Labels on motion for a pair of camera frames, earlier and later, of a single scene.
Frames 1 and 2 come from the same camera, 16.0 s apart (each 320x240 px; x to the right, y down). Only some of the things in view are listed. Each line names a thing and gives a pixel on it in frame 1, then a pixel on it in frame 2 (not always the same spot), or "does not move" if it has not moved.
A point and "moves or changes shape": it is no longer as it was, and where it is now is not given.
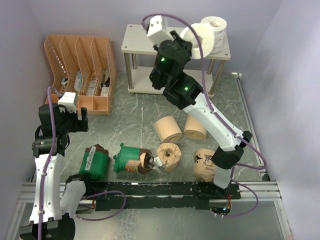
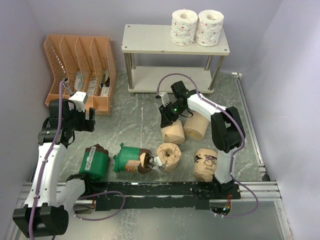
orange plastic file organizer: [84, 65] does not move
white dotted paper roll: [207, 36] -> [183, 26]
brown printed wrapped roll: [203, 169] does not move
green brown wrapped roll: [133, 159] does not move
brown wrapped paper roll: [169, 154] does not move
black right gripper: [185, 45] -> [165, 120]
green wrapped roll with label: [94, 164] does not move
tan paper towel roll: [168, 129] moves or changes shape
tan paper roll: [194, 129] does not move
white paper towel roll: [219, 24] moves or changes shape
